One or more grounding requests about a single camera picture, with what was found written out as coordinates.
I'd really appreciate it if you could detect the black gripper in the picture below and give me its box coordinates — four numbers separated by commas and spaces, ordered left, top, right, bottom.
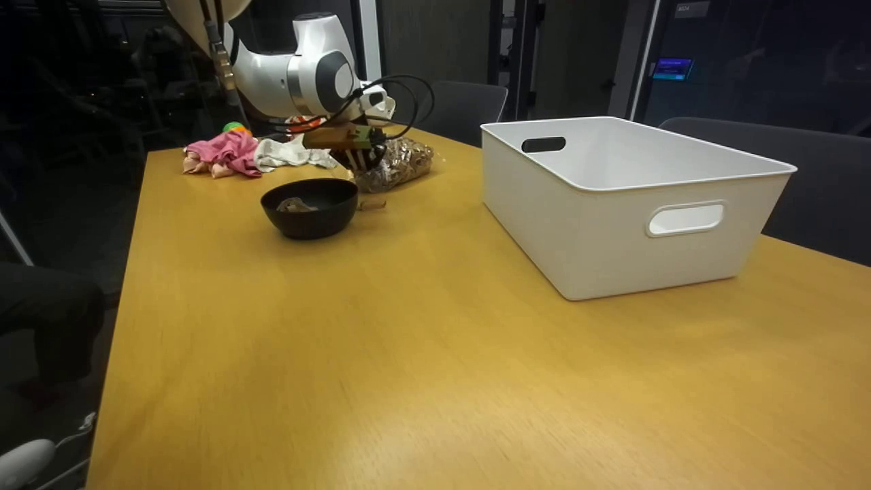
328, 134, 390, 176

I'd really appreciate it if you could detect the brown snack bag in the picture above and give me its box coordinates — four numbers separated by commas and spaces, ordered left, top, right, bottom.
356, 134, 435, 196

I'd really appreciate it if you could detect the tan rubber bands pile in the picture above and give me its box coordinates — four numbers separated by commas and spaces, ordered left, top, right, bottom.
275, 196, 324, 217

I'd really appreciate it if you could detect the black bowl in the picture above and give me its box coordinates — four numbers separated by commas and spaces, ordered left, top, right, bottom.
260, 176, 359, 243

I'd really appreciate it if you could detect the white cloth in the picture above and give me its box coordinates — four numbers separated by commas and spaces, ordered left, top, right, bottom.
253, 134, 344, 173

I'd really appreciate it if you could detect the grey office chair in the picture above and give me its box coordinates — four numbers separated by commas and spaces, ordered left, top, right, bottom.
412, 78, 513, 146

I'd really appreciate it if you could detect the pink cloth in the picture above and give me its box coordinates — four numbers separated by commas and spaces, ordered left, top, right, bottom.
181, 130, 265, 180

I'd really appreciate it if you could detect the white plastic storage bin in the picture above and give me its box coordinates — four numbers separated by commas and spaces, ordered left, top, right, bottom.
479, 113, 800, 302

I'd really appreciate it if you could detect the blue lit screen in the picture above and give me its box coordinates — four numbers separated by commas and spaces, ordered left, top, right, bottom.
652, 57, 696, 83

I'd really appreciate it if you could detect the white rounded chair base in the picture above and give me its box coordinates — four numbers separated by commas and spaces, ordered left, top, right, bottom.
0, 436, 58, 490

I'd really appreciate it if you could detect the wide dark grey chair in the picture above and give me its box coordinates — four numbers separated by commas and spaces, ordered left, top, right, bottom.
658, 113, 871, 266

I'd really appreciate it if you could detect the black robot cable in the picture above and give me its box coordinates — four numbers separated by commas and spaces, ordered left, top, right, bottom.
318, 72, 438, 140

